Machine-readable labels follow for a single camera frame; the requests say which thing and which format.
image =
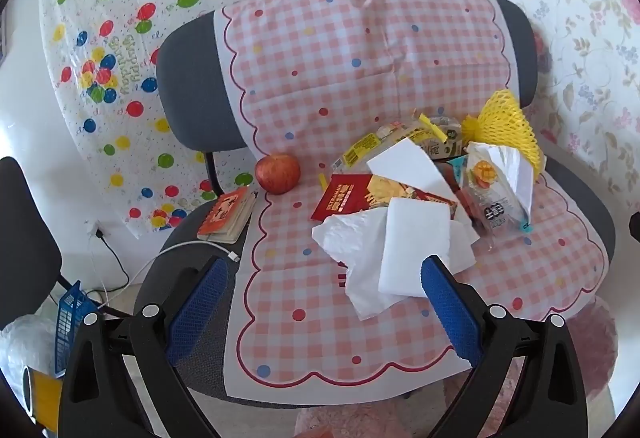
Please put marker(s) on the white paper sheet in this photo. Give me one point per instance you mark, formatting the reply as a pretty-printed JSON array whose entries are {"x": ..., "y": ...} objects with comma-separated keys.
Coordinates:
[{"x": 405, "y": 165}]

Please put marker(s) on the white crumpled tissue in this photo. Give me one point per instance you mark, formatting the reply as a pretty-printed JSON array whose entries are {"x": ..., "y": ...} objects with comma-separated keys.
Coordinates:
[{"x": 360, "y": 238}]

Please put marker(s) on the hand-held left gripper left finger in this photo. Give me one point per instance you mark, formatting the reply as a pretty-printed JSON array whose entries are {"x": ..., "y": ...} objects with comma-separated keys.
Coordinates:
[{"x": 200, "y": 308}]

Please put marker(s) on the small orange book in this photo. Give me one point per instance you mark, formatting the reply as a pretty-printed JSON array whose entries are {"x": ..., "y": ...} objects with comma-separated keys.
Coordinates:
[{"x": 225, "y": 215}]

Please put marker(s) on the mango print plastic pouch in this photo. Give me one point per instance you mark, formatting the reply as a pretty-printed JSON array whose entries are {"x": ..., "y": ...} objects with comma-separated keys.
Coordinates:
[{"x": 482, "y": 178}]

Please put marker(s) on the white foam sheet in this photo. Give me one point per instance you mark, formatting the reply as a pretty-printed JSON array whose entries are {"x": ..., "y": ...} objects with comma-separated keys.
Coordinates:
[{"x": 415, "y": 243}]

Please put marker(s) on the blue plastic basket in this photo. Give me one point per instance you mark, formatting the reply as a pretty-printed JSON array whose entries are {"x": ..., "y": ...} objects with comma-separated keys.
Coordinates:
[{"x": 67, "y": 318}]

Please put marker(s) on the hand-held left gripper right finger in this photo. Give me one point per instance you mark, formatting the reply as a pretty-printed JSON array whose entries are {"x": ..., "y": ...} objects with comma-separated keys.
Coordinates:
[{"x": 450, "y": 313}]

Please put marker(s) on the black chair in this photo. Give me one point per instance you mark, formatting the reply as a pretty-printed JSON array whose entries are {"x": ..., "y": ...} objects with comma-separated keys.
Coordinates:
[{"x": 25, "y": 238}]

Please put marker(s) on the red apple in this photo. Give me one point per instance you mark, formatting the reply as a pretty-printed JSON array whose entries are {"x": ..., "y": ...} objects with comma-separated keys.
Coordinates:
[{"x": 277, "y": 172}]

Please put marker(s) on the floral print sheet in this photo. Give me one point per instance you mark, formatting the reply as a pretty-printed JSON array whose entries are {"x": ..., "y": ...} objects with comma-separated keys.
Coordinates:
[{"x": 575, "y": 17}]

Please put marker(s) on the yellow container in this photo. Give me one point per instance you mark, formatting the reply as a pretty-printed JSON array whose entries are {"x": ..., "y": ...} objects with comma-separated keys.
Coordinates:
[{"x": 47, "y": 393}]

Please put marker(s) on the pink checkered sheet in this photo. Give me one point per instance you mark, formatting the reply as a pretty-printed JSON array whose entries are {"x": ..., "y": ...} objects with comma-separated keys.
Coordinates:
[{"x": 325, "y": 67}]

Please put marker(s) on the red packet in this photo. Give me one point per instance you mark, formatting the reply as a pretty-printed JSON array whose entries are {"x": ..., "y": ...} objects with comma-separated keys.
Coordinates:
[{"x": 345, "y": 198}]

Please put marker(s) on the yellow foam net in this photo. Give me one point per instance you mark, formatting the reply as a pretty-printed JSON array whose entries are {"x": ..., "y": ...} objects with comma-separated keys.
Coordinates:
[{"x": 505, "y": 117}]

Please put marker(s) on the clear plastic bag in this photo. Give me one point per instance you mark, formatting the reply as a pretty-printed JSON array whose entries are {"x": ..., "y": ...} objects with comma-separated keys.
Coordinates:
[{"x": 25, "y": 348}]

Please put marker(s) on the grey office chair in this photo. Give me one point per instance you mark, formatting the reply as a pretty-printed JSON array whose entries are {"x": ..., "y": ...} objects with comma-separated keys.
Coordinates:
[{"x": 195, "y": 82}]

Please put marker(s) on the clear wrapper yellow label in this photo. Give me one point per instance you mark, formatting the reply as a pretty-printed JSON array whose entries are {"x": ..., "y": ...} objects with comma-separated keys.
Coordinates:
[{"x": 360, "y": 150}]

